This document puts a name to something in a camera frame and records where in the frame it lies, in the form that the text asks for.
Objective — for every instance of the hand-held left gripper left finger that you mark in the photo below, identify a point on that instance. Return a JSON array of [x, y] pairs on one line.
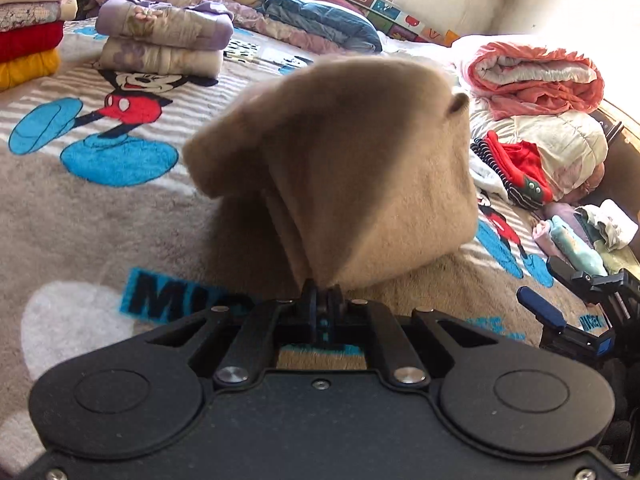
[[311, 310]]

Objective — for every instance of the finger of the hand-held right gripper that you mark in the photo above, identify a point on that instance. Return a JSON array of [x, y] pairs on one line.
[[600, 285], [542, 307]]

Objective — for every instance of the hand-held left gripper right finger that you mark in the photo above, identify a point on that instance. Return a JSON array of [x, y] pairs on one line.
[[334, 310]]

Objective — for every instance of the beige sweater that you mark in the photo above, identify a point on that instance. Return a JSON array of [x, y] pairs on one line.
[[350, 160]]

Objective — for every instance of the teal printed folded shirt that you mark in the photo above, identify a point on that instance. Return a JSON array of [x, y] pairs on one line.
[[575, 245]]

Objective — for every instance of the white folded cloth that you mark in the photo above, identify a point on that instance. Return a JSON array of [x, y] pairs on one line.
[[615, 220]]

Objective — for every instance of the pink folded shirt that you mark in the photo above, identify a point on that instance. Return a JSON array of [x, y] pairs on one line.
[[545, 237]]

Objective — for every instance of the wooden headboard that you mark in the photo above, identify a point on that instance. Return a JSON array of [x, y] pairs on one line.
[[625, 160]]

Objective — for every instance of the dark striped garment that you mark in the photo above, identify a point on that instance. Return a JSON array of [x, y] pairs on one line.
[[505, 180]]

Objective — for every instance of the cream pillow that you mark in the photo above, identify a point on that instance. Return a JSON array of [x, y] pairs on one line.
[[570, 145]]

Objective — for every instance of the red garment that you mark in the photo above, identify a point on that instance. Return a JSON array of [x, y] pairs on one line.
[[520, 160]]

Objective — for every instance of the coral folded blanket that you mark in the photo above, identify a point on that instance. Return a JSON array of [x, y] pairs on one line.
[[530, 77]]

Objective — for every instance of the cartoon mouse blanket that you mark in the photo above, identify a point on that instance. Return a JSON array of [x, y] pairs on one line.
[[100, 220]]

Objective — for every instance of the white bed sheet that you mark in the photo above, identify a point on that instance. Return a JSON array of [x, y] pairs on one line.
[[425, 50]]

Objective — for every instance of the mauve floral quilt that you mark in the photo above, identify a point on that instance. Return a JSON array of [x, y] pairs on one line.
[[280, 27]]

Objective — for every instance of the blue folded quilt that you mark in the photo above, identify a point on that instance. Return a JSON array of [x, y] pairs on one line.
[[320, 17]]

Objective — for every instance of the colourful alphabet foam mat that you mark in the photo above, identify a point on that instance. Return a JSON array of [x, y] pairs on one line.
[[385, 10]]

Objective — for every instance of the purple printed folded garment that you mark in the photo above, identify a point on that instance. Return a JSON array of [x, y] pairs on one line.
[[160, 20]]

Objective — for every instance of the yellow folded sweater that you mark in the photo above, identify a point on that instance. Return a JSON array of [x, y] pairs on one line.
[[25, 67]]

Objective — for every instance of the red folded sweater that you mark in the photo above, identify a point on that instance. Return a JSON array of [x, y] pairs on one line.
[[27, 40]]

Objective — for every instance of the sequin folded garment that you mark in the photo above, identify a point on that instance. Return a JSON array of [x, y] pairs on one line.
[[25, 16]]

